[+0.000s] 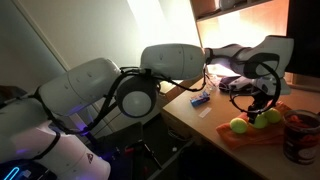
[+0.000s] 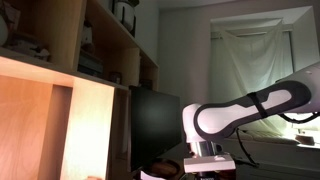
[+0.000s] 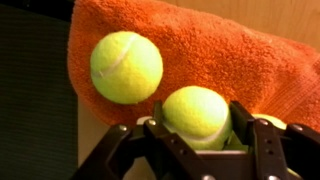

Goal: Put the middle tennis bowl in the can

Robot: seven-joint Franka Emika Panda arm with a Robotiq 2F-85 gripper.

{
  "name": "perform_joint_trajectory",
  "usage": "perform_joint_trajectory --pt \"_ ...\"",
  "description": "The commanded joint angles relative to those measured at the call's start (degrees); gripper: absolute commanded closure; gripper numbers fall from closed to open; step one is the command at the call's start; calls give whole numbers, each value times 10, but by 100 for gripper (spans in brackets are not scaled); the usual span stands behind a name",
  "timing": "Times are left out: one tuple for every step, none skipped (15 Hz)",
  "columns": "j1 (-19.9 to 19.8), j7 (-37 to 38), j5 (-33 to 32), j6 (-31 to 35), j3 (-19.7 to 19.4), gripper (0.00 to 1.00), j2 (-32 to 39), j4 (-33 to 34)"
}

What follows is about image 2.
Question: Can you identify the round dark-rimmed bowl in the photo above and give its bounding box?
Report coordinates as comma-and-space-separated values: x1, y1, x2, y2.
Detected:
145, 157, 183, 179

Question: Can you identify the black computer monitor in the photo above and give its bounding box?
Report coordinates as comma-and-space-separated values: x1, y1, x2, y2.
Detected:
128, 85, 184, 173

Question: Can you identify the small dark jar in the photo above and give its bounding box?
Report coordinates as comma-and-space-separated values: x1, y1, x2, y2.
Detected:
108, 70, 123, 85

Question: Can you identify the dark stack of books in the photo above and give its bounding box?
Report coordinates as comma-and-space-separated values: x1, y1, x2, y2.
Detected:
77, 49, 104, 78

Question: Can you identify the wooden shelf unit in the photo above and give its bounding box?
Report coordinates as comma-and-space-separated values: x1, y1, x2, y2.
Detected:
0, 0, 160, 180

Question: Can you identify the white plant pot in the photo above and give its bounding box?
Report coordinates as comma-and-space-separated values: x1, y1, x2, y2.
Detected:
112, 0, 138, 34

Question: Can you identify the white figurine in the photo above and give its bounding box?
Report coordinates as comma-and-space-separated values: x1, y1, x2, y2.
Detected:
80, 20, 95, 54

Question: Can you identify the white window curtain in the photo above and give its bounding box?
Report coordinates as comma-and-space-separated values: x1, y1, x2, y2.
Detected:
210, 19, 298, 134

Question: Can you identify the white window cushion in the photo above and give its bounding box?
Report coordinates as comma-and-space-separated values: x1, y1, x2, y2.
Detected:
233, 129, 301, 146

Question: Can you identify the grey clutter pile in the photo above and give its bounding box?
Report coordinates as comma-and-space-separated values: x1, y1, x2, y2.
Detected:
4, 30, 52, 62

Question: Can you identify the white round vase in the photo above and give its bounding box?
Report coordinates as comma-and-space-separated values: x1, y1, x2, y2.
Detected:
0, 14, 10, 47

